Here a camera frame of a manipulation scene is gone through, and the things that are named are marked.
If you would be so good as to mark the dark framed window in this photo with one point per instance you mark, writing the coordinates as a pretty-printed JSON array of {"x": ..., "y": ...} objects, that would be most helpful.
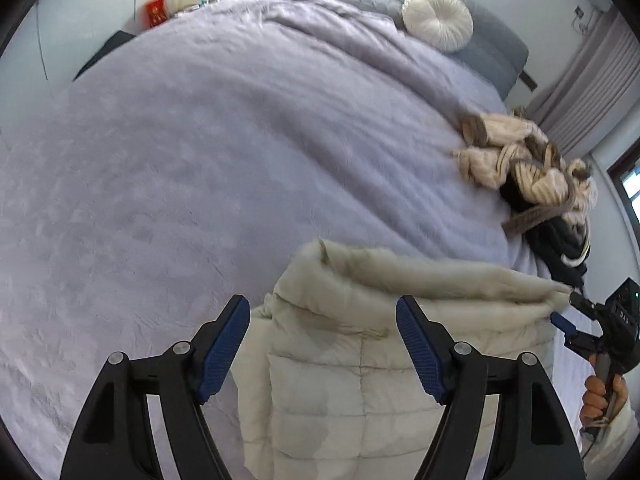
[{"x": 630, "y": 185}]

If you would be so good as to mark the lavender fleece blanket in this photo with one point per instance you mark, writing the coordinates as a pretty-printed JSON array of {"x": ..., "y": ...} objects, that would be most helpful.
[{"x": 200, "y": 160}]

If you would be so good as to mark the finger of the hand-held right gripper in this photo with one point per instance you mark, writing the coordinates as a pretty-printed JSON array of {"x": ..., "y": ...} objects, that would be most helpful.
[
  {"x": 575, "y": 337},
  {"x": 587, "y": 307}
]

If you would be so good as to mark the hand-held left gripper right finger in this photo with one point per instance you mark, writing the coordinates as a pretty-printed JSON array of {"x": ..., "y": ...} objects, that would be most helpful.
[{"x": 420, "y": 350}]

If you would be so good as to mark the person's right hand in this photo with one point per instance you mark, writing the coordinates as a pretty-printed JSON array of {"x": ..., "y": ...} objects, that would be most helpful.
[{"x": 595, "y": 402}]

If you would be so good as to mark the person's right forearm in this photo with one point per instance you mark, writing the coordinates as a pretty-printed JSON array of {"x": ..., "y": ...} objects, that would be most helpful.
[{"x": 620, "y": 445}]

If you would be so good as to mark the round cream cushion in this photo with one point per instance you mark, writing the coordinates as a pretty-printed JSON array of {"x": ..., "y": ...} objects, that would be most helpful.
[{"x": 437, "y": 20}]

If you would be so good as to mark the red box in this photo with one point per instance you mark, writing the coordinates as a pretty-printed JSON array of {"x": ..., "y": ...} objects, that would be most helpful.
[{"x": 156, "y": 11}]

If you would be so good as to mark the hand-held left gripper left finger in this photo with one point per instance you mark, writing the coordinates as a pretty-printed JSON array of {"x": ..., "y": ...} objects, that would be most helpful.
[{"x": 222, "y": 352}]

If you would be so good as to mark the white quilted puffer jacket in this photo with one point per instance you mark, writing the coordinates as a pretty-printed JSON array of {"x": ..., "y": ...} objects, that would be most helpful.
[{"x": 340, "y": 385}]

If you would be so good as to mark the grey curtain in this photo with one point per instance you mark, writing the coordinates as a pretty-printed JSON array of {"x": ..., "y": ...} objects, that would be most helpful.
[{"x": 585, "y": 85}]

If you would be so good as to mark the black garment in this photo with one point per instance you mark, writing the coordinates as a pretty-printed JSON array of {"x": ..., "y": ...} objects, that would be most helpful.
[{"x": 555, "y": 250}]

